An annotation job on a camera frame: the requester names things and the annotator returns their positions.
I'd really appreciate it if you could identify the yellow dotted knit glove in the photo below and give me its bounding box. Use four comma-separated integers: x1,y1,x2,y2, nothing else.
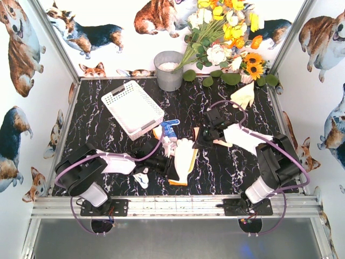
168,149,198,186

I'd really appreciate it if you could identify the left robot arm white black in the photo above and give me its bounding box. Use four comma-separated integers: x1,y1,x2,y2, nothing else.
55,139,180,208

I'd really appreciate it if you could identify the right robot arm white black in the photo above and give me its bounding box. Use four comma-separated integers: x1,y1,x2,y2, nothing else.
193,108,306,209

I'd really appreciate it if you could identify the white plastic storage basket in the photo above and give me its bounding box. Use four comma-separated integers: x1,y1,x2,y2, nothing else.
101,80,164,141

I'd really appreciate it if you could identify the cream leather glove centre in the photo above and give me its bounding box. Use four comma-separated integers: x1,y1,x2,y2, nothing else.
194,127,233,147

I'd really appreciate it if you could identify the cream leather glove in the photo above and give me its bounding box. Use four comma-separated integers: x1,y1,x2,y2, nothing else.
194,127,233,147
230,81,254,110

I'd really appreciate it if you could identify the white glove front left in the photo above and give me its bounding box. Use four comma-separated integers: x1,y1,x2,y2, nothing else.
132,166,149,189

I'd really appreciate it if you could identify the blue dotted knit glove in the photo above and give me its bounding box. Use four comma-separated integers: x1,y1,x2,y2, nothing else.
153,119,180,157

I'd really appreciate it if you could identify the cream leather glove back right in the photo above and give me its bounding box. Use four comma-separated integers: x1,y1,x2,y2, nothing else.
230,81,254,110

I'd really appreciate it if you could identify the sunflower bunch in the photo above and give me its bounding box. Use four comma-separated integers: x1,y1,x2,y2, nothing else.
240,52,269,80

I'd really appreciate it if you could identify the grey metal bucket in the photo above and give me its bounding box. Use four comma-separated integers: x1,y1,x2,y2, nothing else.
154,51,183,92

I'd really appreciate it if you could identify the artificial flower bouquet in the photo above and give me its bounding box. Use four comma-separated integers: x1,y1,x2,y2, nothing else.
175,1,265,70

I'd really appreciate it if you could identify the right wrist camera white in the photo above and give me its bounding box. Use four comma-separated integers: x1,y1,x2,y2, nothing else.
204,108,225,127

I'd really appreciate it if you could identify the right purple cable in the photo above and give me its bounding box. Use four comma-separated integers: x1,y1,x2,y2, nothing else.
207,100,311,235

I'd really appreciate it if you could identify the purple cable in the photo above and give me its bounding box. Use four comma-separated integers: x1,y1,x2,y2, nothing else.
207,100,311,235
54,125,165,235

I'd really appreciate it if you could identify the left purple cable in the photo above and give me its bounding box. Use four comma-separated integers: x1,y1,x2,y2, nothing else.
54,125,165,235

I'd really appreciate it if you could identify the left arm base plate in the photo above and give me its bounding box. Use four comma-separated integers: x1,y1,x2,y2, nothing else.
80,199,129,217

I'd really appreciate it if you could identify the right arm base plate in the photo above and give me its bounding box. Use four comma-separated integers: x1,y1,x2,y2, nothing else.
216,198,273,216

